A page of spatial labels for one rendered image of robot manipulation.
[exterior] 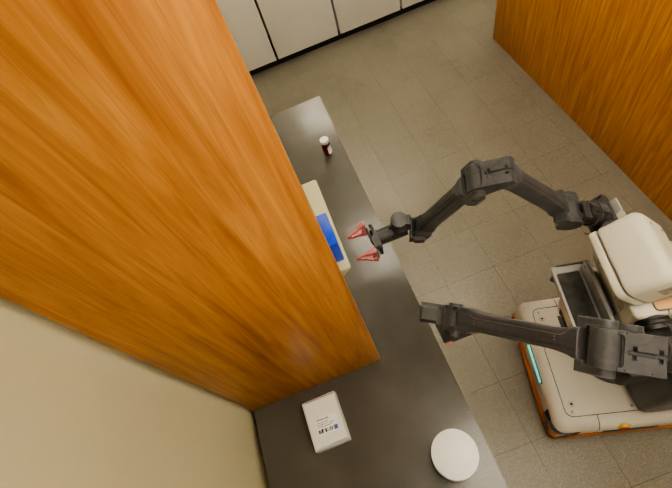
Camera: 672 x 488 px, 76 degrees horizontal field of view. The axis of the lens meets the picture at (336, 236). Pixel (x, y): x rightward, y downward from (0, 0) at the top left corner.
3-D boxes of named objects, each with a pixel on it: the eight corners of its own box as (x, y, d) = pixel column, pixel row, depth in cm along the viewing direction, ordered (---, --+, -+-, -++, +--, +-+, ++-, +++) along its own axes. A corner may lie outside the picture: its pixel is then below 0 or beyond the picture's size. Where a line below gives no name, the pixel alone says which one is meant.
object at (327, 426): (318, 454, 141) (315, 452, 138) (304, 406, 150) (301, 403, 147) (352, 439, 141) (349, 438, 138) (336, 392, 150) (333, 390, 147)
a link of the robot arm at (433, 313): (459, 337, 112) (462, 304, 113) (415, 329, 116) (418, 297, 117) (460, 333, 124) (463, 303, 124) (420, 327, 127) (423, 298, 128)
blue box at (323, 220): (309, 274, 111) (299, 258, 103) (298, 243, 116) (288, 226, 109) (344, 259, 111) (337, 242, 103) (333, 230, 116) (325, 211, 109)
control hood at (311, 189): (318, 299, 118) (309, 284, 109) (289, 211, 136) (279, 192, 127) (357, 283, 118) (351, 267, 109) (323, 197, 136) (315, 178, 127)
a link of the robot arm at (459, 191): (491, 196, 114) (488, 161, 118) (472, 194, 113) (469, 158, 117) (424, 246, 154) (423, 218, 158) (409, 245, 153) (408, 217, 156)
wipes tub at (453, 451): (443, 488, 129) (443, 488, 117) (425, 443, 136) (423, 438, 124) (484, 472, 129) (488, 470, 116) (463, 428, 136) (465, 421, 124)
